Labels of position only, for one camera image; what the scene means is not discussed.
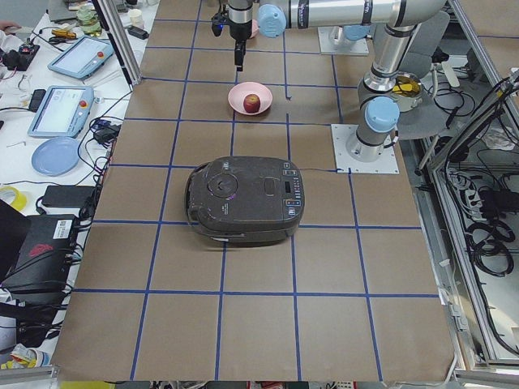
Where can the pink bowl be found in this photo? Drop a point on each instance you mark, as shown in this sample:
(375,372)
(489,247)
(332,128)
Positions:
(254,28)

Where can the red apple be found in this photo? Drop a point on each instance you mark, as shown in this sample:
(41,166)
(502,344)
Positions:
(251,103)

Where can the steel bowl on chair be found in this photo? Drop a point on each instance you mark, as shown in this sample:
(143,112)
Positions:
(407,92)

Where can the light blue plate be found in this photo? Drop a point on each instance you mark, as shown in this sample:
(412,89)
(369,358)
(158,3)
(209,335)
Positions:
(56,156)

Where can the aluminium frame post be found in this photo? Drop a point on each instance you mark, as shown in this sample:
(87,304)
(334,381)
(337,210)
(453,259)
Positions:
(117,35)

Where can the black power adapter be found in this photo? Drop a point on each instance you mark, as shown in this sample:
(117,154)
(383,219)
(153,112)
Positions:
(66,196)

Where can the blue teach pendant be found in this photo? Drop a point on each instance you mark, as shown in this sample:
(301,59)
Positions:
(83,58)
(63,112)

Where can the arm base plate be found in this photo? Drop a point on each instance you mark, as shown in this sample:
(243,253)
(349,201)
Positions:
(353,156)
(344,40)

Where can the blue teach pendant far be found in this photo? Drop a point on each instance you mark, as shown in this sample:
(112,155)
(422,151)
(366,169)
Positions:
(83,58)

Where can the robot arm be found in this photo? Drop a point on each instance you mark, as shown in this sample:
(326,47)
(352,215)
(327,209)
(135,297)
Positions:
(400,19)

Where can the pink plate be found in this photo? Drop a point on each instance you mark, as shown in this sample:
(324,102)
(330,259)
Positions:
(238,92)

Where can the dark grey rice cooker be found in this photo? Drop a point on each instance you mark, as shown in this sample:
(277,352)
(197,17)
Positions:
(245,199)

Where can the blue teach pendant near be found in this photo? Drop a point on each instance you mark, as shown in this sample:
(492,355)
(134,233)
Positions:
(63,112)

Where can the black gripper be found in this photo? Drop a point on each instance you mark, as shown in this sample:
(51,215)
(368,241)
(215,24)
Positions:
(239,33)

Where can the black laptop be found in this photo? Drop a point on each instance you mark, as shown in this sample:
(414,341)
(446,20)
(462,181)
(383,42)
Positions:
(36,255)

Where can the yellow tape roll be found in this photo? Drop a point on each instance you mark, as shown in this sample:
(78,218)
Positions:
(13,197)

